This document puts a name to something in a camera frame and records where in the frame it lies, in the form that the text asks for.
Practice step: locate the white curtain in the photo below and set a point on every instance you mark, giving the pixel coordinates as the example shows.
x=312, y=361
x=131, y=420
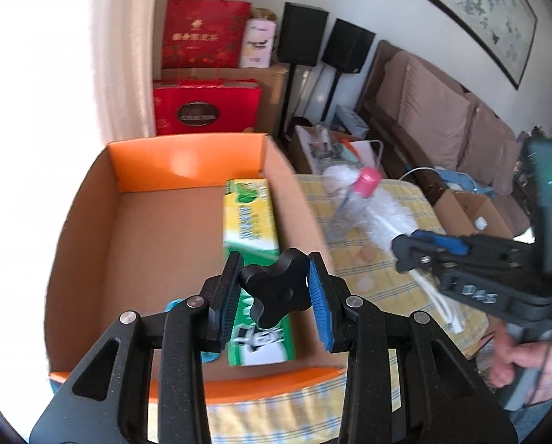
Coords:
x=127, y=55

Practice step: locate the open brown cardboard box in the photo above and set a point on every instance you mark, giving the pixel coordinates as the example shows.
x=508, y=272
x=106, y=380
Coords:
x=447, y=212

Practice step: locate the person's right hand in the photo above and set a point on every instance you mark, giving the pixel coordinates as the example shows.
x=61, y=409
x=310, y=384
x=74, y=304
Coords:
x=530, y=358

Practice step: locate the tan round disc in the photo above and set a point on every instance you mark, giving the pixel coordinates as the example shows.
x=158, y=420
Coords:
x=369, y=253

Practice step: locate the white round disc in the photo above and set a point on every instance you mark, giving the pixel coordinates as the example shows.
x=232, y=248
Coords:
x=367, y=283

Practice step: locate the white fluffy duster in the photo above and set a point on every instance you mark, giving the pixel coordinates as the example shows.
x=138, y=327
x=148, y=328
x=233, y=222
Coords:
x=387, y=226

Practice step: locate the clear glass bottle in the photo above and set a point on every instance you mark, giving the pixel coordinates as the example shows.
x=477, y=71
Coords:
x=323, y=136

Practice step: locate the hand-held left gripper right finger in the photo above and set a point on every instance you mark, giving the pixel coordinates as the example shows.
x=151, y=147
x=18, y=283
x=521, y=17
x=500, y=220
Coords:
x=317, y=300

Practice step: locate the large brown sofa cushion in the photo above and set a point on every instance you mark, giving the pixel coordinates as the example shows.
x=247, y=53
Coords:
x=424, y=106

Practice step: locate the framed landscape painting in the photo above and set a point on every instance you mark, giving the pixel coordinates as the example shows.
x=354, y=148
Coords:
x=479, y=4

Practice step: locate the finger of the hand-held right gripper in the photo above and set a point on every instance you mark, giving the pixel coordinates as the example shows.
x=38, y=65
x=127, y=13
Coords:
x=442, y=242
x=407, y=252

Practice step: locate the clear plastic bottle pink cap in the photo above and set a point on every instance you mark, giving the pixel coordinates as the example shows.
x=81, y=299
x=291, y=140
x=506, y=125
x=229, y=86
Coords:
x=367, y=181

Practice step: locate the brown sofa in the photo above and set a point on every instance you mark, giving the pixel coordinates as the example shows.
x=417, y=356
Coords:
x=370, y=88

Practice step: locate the blue plastic item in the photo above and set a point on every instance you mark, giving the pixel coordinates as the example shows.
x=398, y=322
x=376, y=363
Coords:
x=174, y=305

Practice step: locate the orange cardboard box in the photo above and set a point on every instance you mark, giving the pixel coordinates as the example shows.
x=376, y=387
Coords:
x=164, y=222

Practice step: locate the black star knob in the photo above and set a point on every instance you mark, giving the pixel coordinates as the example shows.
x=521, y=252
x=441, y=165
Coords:
x=276, y=286

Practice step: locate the pink white tissue pack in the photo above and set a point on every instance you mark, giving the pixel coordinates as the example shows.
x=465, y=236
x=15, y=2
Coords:
x=257, y=41

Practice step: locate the light blue cloth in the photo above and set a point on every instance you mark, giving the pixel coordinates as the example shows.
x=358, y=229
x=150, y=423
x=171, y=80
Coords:
x=461, y=180

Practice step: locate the yellow checked tablecloth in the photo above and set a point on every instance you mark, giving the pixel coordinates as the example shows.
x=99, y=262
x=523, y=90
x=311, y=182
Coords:
x=387, y=296

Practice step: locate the black speaker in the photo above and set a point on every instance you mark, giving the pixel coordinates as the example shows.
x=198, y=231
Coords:
x=301, y=34
x=347, y=46

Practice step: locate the cluttered open cardboard box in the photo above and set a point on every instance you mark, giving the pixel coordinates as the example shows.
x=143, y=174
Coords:
x=300, y=155

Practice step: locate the black speaker stand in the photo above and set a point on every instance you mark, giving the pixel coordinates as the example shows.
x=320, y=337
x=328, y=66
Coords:
x=293, y=88
x=330, y=96

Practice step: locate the golden patterned gift bag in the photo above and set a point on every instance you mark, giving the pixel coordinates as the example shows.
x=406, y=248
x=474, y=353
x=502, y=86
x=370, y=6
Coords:
x=263, y=14

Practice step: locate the orange plastic item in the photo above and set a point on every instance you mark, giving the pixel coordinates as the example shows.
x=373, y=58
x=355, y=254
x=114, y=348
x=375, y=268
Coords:
x=347, y=141

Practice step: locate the green yellow toothpaste box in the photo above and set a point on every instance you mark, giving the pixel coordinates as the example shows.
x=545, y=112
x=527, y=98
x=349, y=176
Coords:
x=248, y=222

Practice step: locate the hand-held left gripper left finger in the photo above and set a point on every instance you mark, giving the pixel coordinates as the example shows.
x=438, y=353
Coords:
x=229, y=296

